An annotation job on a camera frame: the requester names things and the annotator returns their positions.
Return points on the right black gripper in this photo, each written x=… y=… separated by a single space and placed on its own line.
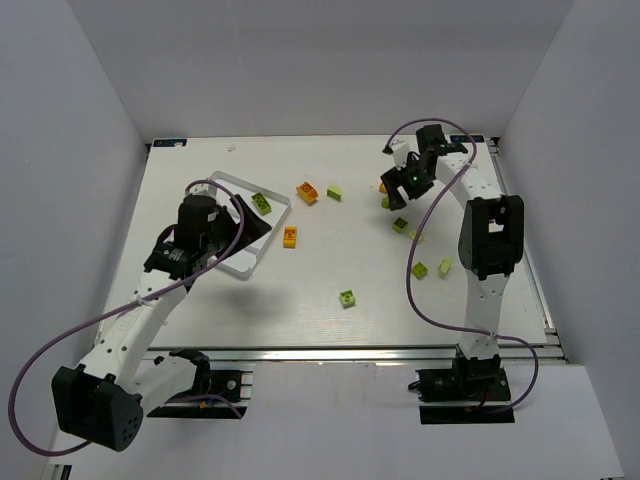
x=406 y=176

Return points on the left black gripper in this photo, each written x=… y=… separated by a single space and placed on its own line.
x=232 y=230

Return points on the dark green long lego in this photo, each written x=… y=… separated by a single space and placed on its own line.
x=261 y=203

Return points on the dark green square lego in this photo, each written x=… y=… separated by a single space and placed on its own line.
x=400 y=225

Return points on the light green lego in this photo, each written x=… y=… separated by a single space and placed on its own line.
x=334 y=192

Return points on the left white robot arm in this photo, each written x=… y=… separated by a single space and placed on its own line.
x=104 y=399

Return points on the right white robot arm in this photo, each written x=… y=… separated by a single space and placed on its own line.
x=491 y=241

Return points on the white divided sorting tray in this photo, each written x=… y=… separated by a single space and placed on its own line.
x=260 y=228

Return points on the blue label right corner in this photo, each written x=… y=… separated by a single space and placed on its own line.
x=467 y=139

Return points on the blue label corner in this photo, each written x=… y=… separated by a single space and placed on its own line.
x=169 y=143
x=467 y=139

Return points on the blue label left corner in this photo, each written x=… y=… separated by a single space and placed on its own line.
x=169 y=143

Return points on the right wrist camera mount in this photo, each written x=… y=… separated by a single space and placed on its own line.
x=400 y=151

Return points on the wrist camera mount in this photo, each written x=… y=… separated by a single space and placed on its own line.
x=205 y=187
x=400 y=151

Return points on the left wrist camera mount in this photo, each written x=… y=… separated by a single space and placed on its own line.
x=205 y=187

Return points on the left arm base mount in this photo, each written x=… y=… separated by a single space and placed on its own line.
x=215 y=393

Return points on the aluminium front rail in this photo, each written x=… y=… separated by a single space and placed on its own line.
x=510 y=353

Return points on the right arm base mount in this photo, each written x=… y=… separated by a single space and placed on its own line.
x=469 y=392

